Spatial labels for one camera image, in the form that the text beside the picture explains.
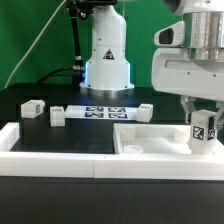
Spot white U-shaped fence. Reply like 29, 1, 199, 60
0, 122, 224, 180

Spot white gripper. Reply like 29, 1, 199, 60
151, 48, 224, 130

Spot white cable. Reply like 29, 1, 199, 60
3, 0, 68, 90

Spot white square tabletop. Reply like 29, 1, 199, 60
112, 122, 224, 156

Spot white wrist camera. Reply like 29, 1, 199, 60
154, 21, 185, 47

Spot black cable bundle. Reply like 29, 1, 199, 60
35, 0, 93, 85

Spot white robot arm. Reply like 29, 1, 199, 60
86, 0, 224, 129

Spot white tag plate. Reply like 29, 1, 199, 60
65, 105, 137, 120

